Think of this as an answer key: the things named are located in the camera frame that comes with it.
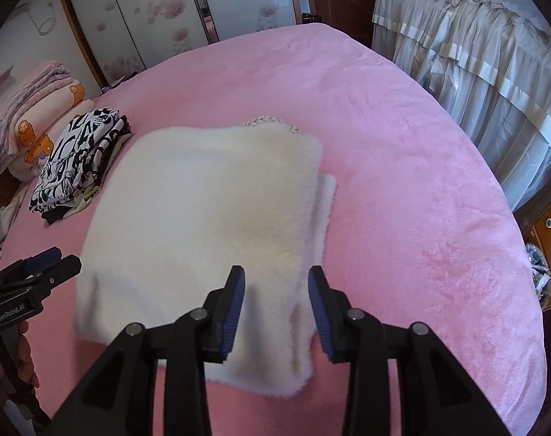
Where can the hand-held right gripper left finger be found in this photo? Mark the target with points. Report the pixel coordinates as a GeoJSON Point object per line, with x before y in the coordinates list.
{"type": "Point", "coordinates": [233, 313]}

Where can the floral sliding door wardrobe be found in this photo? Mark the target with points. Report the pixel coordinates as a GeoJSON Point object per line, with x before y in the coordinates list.
{"type": "Point", "coordinates": [166, 13]}

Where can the white fuzzy sweater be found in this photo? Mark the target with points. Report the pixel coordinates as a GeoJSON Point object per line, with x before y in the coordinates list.
{"type": "Point", "coordinates": [202, 200]}

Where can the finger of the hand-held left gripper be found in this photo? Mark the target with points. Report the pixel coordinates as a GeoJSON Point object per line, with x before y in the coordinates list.
{"type": "Point", "coordinates": [64, 269]}
{"type": "Point", "coordinates": [41, 258]}

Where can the wooden drawer cabinet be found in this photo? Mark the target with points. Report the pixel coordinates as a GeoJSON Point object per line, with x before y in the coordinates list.
{"type": "Point", "coordinates": [550, 231]}

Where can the pink bed blanket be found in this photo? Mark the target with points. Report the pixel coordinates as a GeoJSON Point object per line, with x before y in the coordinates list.
{"type": "Point", "coordinates": [416, 168]}

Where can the folded pink striped blanket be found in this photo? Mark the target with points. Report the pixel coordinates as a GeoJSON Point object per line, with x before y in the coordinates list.
{"type": "Point", "coordinates": [21, 100]}

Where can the black and white patterned clothes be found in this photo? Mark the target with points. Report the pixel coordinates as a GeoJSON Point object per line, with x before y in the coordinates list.
{"type": "Point", "coordinates": [75, 159]}

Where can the white crumpled cloth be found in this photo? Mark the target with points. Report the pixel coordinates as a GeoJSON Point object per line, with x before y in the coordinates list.
{"type": "Point", "coordinates": [9, 218]}

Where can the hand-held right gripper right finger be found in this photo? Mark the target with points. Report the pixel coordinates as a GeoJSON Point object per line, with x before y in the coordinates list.
{"type": "Point", "coordinates": [320, 318]}

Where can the plastic bag of things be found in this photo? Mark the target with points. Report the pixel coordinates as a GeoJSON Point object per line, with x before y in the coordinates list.
{"type": "Point", "coordinates": [538, 268]}

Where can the bear printed quilt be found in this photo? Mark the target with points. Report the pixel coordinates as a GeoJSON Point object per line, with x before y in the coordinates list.
{"type": "Point", "coordinates": [43, 145]}

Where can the person's left hand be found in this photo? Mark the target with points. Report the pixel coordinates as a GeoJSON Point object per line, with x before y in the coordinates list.
{"type": "Point", "coordinates": [26, 359]}

